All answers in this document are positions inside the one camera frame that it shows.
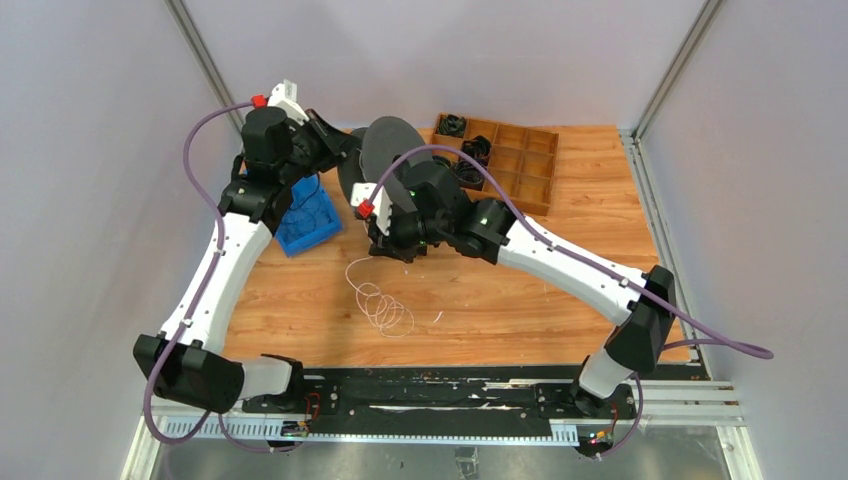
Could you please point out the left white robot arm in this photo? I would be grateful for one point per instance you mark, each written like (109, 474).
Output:
(183, 361)

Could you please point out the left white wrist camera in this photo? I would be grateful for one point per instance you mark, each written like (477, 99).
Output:
(284, 96)

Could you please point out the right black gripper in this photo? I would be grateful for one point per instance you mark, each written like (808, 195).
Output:
(386, 246)

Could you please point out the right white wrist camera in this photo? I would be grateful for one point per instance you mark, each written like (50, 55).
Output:
(372, 203)

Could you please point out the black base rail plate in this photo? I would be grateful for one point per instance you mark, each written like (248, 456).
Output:
(469, 401)

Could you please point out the black cable spool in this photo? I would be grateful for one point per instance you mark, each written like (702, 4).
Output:
(382, 142)

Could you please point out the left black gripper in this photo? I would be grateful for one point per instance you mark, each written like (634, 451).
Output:
(337, 146)

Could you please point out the wooden compartment tray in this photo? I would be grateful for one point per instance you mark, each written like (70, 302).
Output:
(523, 159)

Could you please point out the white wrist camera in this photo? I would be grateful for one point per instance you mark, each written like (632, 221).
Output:
(284, 96)
(372, 203)

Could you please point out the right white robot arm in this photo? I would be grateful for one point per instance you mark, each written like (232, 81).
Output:
(427, 207)

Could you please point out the blue plastic bin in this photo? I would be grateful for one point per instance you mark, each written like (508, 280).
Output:
(311, 220)

